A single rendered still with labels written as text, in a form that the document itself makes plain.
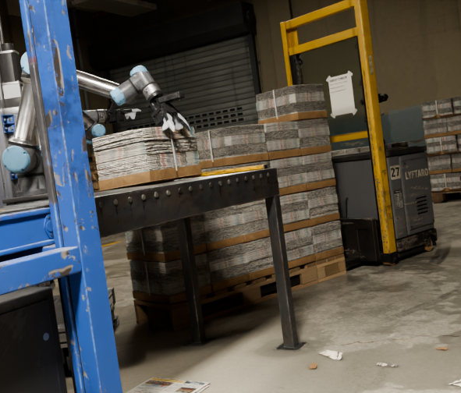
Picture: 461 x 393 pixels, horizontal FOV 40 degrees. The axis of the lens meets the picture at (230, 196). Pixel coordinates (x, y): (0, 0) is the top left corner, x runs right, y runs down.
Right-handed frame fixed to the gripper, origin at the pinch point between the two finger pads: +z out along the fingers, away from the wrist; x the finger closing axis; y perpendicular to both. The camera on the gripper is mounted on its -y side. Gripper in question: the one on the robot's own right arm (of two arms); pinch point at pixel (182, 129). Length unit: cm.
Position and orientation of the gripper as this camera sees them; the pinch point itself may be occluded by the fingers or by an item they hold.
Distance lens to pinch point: 268.0
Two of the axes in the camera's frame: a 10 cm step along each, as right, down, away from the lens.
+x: -5.2, 1.2, -8.5
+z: 5.5, 8.0, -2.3
